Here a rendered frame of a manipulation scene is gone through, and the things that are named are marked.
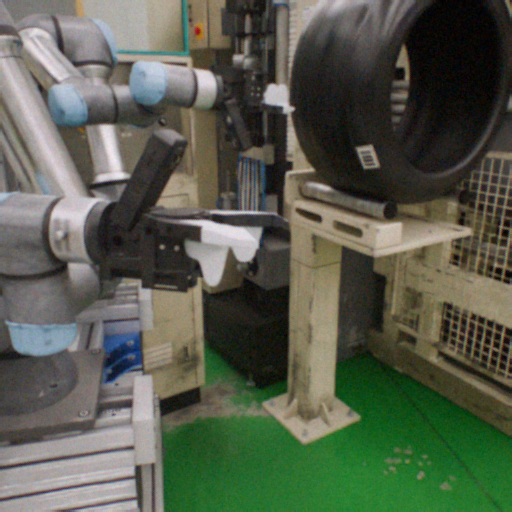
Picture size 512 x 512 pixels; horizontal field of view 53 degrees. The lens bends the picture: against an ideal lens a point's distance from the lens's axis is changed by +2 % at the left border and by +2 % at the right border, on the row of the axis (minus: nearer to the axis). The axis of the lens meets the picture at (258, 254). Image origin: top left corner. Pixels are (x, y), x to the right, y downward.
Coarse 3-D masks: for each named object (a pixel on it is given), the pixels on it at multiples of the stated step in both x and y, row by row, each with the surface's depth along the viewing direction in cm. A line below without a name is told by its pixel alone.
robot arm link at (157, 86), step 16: (144, 64) 93; (160, 64) 95; (144, 80) 92; (160, 80) 94; (176, 80) 95; (192, 80) 97; (144, 96) 94; (160, 96) 95; (176, 96) 96; (192, 96) 98; (160, 112) 101
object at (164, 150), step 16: (160, 144) 51; (176, 144) 52; (144, 160) 52; (160, 160) 52; (176, 160) 53; (144, 176) 52; (160, 176) 53; (128, 192) 53; (144, 192) 53; (160, 192) 56; (128, 208) 54; (144, 208) 55; (128, 224) 54
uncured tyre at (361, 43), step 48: (336, 0) 119; (384, 0) 108; (432, 0) 111; (480, 0) 120; (336, 48) 113; (384, 48) 108; (432, 48) 151; (480, 48) 141; (336, 96) 114; (384, 96) 112; (432, 96) 157; (480, 96) 145; (336, 144) 120; (384, 144) 116; (432, 144) 155; (480, 144) 134; (384, 192) 125; (432, 192) 130
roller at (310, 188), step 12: (312, 192) 147; (324, 192) 143; (336, 192) 139; (348, 192) 136; (336, 204) 141; (348, 204) 135; (360, 204) 131; (372, 204) 128; (384, 204) 125; (396, 204) 126; (384, 216) 125
